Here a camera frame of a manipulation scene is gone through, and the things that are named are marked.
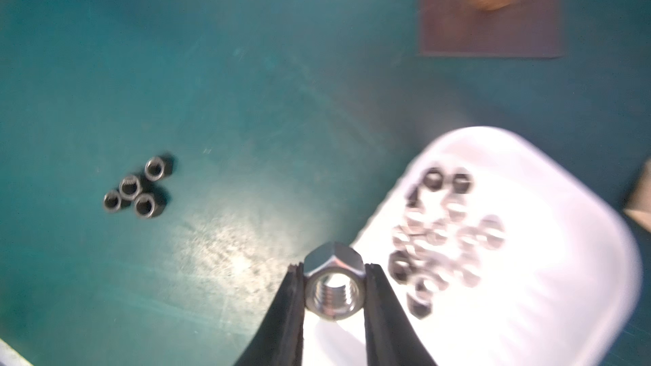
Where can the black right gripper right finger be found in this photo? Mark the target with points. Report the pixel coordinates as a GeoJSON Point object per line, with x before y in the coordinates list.
{"type": "Point", "coordinates": [390, 337]}

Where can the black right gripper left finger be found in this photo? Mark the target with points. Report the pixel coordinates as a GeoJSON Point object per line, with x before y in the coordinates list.
{"type": "Point", "coordinates": [279, 339]}

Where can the steel hex nut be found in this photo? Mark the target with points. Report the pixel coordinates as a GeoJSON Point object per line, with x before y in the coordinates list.
{"type": "Point", "coordinates": [112, 201]}
{"type": "Point", "coordinates": [400, 266]}
{"type": "Point", "coordinates": [149, 205]}
{"type": "Point", "coordinates": [159, 167]}
{"type": "Point", "coordinates": [462, 182]}
{"type": "Point", "coordinates": [468, 272]}
{"type": "Point", "coordinates": [130, 187]}
{"type": "Point", "coordinates": [433, 179]}
{"type": "Point", "coordinates": [414, 221]}
{"type": "Point", "coordinates": [335, 277]}
{"type": "Point", "coordinates": [455, 207]}
{"type": "Point", "coordinates": [491, 232]}

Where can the white plastic storage box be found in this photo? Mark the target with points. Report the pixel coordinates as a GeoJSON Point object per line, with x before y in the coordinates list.
{"type": "Point", "coordinates": [562, 287]}

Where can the beige knitted glove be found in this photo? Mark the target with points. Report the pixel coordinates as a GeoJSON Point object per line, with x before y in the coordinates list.
{"type": "Point", "coordinates": [639, 202]}

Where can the dark metal tree base plate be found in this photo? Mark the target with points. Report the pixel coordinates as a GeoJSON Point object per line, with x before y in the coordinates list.
{"type": "Point", "coordinates": [523, 29]}

